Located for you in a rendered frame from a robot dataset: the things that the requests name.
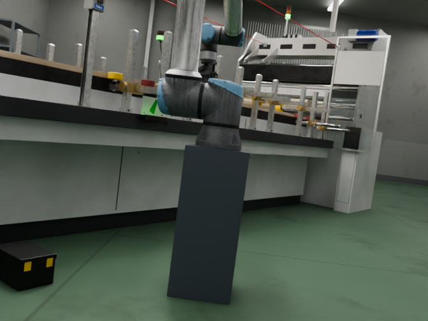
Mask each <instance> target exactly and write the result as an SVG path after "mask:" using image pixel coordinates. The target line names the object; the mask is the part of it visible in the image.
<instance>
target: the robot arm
mask: <svg viewBox="0 0 428 321"><path fill-rule="evenodd" d="M204 7H205V0H177V7H176V20H175V33H174V40H173V53H172V59H171V68H170V70H168V71H167V72H166V75H165V78H161V79H160V80H159V83H158V87H157V104H158V107H159V110H160V112H161V113H163V114H165V115H171V116H176V117H185V118H195V119H201V120H203V126H202V129H201V131H200V133H199V134H198V136H197V138H196V143H195V145H197V146H204V147H209V148H217V149H223V150H235V151H241V140H240V136H239V123H240V118H241V109H242V103H243V87H242V86H241V85H240V84H237V83H234V82H230V81H227V80H221V79H218V74H217V72H216V73H215V65H217V62H216V59H217V47H218V45H227V46H235V47H237V46H238V47H241V46H243V40H244V36H245V29H244V28H242V9H243V0H224V27H222V26H214V25H211V24H209V23H205V24H204V23H203V18H204ZM200 48H201V49H200ZM199 54H200V55H199ZM199 60H200V61H201V64H204V65H202V66H201V67H199V68H198V65H199Z"/></svg>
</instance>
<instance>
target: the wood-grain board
mask: <svg viewBox="0 0 428 321"><path fill-rule="evenodd" d="M0 56H1V57H7V58H11V59H16V60H20V61H26V62H31V63H35V64H41V65H44V66H50V67H53V68H59V69H65V70H68V71H74V72H77V73H82V69H83V68H80V67H77V66H72V65H68V64H63V63H59V62H54V61H48V60H45V59H40V58H36V57H31V56H27V55H22V54H19V53H13V52H8V51H4V50H0ZM92 76H98V77H102V78H108V73H104V72H100V71H94V70H93V74H92ZM138 82H139V83H141V80H135V79H134V81H133V83H135V84H138ZM242 107H246V108H252V105H250V104H245V103H242ZM258 110H261V111H266V112H269V109H268V108H262V107H258ZM275 113H276V114H279V115H285V116H289V117H295V115H294V114H291V113H285V112H282V111H276V110H275Z"/></svg>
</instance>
